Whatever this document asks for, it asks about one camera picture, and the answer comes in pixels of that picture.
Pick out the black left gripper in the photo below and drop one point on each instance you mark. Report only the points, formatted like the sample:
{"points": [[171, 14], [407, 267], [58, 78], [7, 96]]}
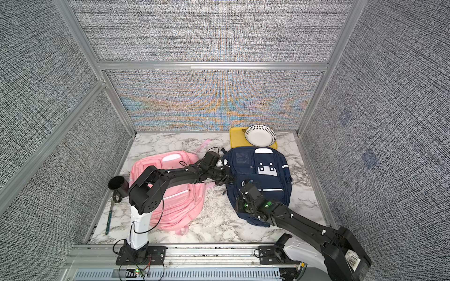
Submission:
{"points": [[226, 177]]}

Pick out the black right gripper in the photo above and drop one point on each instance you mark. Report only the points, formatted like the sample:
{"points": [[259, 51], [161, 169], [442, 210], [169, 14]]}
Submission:
{"points": [[239, 202]]}

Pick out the navy blue backpack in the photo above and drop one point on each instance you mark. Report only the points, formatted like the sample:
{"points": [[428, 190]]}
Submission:
{"points": [[267, 168]]}

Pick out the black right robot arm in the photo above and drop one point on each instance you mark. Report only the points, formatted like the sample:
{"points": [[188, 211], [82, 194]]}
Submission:
{"points": [[344, 257]]}

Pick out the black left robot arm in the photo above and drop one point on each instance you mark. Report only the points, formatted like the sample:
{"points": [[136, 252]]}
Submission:
{"points": [[147, 193]]}

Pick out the pink backpack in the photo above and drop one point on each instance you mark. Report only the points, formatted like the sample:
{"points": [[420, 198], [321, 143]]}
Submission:
{"points": [[183, 203]]}

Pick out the yellow cutting board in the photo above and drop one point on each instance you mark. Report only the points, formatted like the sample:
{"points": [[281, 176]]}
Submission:
{"points": [[237, 138]]}

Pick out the white bowl dotted rim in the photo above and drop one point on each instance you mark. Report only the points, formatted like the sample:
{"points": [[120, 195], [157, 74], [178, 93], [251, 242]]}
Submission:
{"points": [[260, 135]]}

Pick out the black cup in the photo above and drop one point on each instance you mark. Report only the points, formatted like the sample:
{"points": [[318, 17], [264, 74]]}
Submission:
{"points": [[119, 187]]}

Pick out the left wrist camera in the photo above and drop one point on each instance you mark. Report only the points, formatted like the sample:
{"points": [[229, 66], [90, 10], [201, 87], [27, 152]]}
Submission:
{"points": [[210, 160]]}

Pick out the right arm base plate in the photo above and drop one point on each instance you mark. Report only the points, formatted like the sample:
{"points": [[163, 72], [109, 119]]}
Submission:
{"points": [[272, 255]]}

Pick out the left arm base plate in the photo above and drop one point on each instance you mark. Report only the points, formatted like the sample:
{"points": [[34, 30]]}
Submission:
{"points": [[144, 256]]}

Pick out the green handled fork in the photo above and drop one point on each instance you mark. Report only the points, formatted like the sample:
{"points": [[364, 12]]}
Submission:
{"points": [[109, 218]]}

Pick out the aluminium mounting rail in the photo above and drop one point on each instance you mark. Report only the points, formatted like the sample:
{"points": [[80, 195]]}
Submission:
{"points": [[194, 262]]}

